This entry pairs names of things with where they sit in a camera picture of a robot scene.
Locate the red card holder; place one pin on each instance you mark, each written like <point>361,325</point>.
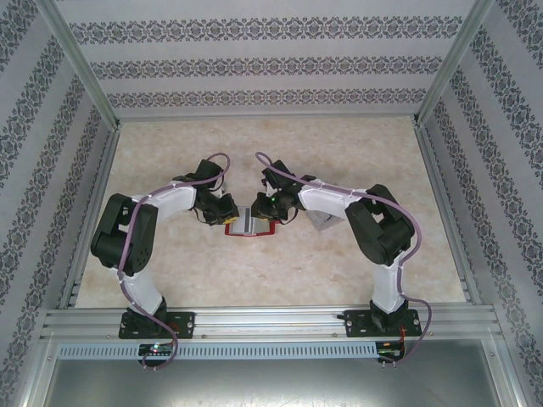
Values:
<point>244,222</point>

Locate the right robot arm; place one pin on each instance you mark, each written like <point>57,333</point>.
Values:
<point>382,229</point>

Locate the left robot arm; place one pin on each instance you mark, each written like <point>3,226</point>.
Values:
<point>123,237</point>

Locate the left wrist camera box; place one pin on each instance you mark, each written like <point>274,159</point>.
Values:
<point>225,191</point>

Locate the aluminium mounting rail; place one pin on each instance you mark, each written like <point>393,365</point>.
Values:
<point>267,324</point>

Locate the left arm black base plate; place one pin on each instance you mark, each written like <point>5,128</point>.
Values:
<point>184,324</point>

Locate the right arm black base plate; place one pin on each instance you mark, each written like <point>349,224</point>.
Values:
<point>354,324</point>

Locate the aluminium frame post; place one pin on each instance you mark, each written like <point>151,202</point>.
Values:
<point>82,63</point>
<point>451,63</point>

